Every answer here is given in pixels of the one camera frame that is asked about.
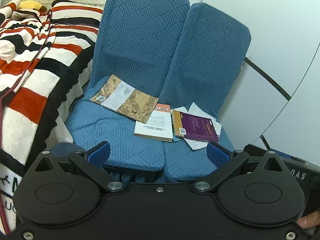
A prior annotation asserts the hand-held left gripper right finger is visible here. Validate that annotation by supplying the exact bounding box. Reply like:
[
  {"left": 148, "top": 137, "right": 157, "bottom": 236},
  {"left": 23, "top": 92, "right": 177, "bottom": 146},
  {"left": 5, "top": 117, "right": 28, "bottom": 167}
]
[{"left": 191, "top": 141, "right": 285, "bottom": 193}]

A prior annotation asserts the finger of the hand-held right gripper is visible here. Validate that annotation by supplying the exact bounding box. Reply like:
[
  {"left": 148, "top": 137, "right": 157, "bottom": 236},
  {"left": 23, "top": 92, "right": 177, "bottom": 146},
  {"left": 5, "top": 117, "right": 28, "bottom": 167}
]
[{"left": 244, "top": 144, "right": 293, "bottom": 159}]

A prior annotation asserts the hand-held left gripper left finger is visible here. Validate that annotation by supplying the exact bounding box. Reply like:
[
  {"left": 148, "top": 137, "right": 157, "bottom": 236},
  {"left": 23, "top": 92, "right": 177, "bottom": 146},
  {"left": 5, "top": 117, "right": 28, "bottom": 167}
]
[{"left": 32, "top": 141, "right": 124, "bottom": 193}]

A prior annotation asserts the plain white notebook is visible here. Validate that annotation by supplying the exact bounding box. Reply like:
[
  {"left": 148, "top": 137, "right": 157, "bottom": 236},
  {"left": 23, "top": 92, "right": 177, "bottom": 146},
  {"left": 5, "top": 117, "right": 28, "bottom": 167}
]
[{"left": 211, "top": 119, "right": 222, "bottom": 137}]

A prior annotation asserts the purple and gold book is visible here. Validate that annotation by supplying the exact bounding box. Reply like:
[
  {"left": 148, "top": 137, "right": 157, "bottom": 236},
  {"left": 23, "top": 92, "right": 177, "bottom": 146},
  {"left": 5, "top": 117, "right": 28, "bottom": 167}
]
[{"left": 172, "top": 110, "right": 220, "bottom": 143}]

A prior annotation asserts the brown painting cover book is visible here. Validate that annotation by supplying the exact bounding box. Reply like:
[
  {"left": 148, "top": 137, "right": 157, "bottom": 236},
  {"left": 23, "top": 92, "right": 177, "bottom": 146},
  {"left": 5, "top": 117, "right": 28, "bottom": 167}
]
[{"left": 90, "top": 74, "right": 160, "bottom": 123}]

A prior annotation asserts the white book with orange band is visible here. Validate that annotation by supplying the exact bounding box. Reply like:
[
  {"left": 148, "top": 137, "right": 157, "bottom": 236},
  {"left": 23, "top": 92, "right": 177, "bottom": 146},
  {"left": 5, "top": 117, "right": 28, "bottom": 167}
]
[{"left": 134, "top": 103, "right": 174, "bottom": 142}]

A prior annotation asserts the person's right hand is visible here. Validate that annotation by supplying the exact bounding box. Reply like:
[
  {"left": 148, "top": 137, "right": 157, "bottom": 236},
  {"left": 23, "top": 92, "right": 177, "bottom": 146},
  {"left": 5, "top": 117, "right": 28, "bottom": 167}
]
[{"left": 299, "top": 211, "right": 320, "bottom": 230}]

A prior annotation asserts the beige bed sheet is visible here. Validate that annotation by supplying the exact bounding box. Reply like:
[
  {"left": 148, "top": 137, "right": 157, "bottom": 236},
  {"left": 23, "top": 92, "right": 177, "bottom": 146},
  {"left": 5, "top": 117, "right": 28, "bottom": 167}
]
[{"left": 56, "top": 55, "right": 95, "bottom": 143}]

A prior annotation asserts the blue textured cover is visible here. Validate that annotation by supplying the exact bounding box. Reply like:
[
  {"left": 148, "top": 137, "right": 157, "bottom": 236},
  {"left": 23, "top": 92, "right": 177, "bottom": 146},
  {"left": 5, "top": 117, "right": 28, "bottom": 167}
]
[{"left": 65, "top": 0, "right": 252, "bottom": 183}]

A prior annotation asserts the red black white striped blanket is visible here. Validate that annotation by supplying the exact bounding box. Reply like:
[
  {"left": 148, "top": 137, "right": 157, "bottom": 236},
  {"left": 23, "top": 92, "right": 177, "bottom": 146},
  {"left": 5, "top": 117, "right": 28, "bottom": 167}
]
[{"left": 0, "top": 0, "right": 104, "bottom": 233}]

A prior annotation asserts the yellow plush toy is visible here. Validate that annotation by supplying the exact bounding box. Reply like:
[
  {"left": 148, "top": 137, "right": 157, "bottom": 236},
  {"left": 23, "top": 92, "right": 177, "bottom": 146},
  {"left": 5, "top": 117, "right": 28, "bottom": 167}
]
[{"left": 19, "top": 0, "right": 48, "bottom": 12}]

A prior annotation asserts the dark red cable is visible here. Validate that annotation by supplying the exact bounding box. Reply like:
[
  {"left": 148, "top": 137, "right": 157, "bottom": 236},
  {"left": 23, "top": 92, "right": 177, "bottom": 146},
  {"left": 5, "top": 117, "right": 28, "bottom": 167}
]
[{"left": 0, "top": 9, "right": 53, "bottom": 234}]

